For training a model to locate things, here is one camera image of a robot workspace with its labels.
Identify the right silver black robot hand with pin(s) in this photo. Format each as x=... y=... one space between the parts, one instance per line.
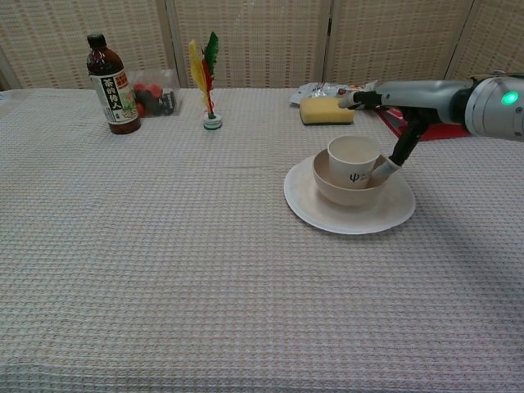
x=417 y=98

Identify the white paper cup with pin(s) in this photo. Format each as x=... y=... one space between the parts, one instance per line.
x=354 y=163

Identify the beige bowl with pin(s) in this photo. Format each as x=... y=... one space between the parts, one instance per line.
x=348 y=194

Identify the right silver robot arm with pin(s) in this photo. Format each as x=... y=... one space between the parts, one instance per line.
x=491 y=110

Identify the white plate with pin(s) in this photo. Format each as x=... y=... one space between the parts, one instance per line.
x=327 y=215

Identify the red snack package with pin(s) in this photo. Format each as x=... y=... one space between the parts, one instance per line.
x=446 y=132

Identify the snack packet with food print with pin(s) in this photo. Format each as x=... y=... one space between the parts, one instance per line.
x=352 y=88

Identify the yellow sponge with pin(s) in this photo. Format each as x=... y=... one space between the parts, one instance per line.
x=325 y=111

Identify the white green snack packet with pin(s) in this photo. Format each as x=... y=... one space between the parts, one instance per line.
x=307 y=91

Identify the bamboo folding screen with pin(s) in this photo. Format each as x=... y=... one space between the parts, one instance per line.
x=262 y=41

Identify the feather shuttlecock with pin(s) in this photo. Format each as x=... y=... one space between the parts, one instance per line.
x=210 y=120

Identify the bag of red snacks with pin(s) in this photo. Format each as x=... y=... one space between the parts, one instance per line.
x=157 y=100

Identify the beige woven tablecloth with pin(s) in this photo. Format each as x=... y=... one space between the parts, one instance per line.
x=163 y=245

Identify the dark tea bottle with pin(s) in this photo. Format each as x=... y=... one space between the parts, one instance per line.
x=116 y=102

